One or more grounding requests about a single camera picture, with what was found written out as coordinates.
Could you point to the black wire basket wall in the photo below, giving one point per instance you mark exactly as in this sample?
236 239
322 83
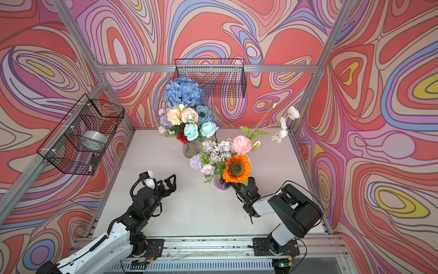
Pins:
85 138
218 77

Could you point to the black wire basket back wall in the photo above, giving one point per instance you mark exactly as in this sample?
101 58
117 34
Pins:
218 77

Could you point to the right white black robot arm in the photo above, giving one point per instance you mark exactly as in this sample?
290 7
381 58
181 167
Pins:
297 212

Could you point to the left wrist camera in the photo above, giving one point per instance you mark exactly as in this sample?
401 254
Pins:
147 179

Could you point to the cream peach rose bunch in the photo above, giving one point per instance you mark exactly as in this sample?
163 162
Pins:
182 115

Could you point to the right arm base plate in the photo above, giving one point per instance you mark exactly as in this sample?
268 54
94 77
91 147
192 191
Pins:
266 246

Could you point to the red flower stem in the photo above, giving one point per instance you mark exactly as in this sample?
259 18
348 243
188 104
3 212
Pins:
182 138

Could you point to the orange flower stem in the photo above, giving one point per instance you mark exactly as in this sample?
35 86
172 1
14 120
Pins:
236 170

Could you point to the white blossom branch stem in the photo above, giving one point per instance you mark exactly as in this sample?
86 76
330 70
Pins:
248 141

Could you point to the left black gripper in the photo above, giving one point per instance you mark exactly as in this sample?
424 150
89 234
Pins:
171 188

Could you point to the white purple mixed bouquet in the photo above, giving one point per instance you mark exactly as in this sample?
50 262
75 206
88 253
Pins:
164 124

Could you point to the blue purple glass vase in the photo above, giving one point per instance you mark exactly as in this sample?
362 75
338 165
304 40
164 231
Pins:
221 184

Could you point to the black wire basket left wall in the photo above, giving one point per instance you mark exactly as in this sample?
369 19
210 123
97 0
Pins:
85 138

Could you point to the white green flower bunch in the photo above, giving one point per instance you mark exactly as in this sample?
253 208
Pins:
211 153

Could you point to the clear ribbed glass vase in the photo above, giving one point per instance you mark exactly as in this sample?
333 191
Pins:
192 148

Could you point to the white tape roll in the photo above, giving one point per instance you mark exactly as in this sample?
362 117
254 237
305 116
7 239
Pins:
95 136

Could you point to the blue hydrangea flower stem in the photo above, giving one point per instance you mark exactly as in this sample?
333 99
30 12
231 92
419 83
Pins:
183 91

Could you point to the teal rose flower stem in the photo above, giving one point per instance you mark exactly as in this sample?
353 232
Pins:
205 113

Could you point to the pale teal flower stem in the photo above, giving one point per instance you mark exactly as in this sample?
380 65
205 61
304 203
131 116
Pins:
193 131

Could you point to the small black device in basket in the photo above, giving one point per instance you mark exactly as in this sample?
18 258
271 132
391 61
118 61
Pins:
92 164

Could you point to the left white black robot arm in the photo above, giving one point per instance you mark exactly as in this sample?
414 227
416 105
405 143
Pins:
124 237

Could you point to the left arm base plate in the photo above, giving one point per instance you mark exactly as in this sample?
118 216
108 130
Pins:
148 248

